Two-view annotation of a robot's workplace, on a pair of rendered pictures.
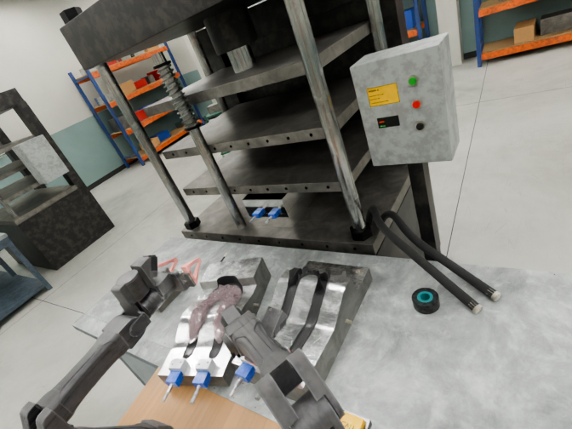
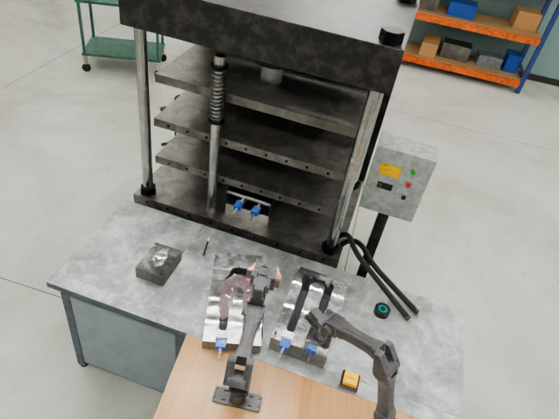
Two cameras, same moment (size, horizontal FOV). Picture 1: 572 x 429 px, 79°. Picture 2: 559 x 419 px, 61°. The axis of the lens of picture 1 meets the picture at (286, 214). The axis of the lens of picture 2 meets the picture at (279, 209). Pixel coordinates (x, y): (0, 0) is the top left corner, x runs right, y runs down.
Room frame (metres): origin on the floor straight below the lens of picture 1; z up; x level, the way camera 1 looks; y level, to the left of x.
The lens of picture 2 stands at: (-0.28, 1.03, 2.65)
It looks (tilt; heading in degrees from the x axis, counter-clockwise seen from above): 40 degrees down; 329
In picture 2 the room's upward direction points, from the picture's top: 10 degrees clockwise
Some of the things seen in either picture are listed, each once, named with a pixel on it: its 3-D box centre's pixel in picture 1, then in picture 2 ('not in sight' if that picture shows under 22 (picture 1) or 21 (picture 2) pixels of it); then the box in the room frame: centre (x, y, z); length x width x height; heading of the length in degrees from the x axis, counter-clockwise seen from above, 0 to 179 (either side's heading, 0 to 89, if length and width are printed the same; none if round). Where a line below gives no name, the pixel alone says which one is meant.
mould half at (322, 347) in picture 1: (306, 312); (312, 308); (0.85, 0.06, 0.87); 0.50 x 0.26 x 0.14; 138
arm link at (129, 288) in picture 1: (128, 303); (256, 298); (0.73, 0.45, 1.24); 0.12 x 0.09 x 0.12; 146
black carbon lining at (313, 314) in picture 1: (296, 305); (310, 303); (0.85, 0.08, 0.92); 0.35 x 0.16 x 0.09; 138
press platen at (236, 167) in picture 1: (285, 156); (263, 154); (1.94, -0.13, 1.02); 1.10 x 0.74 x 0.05; 48
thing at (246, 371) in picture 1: (243, 375); (284, 346); (0.69, 0.29, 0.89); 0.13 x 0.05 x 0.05; 138
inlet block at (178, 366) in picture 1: (173, 381); (220, 347); (0.81, 0.54, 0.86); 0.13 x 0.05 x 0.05; 155
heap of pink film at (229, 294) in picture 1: (214, 307); (238, 293); (1.03, 0.38, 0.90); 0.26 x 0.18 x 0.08; 155
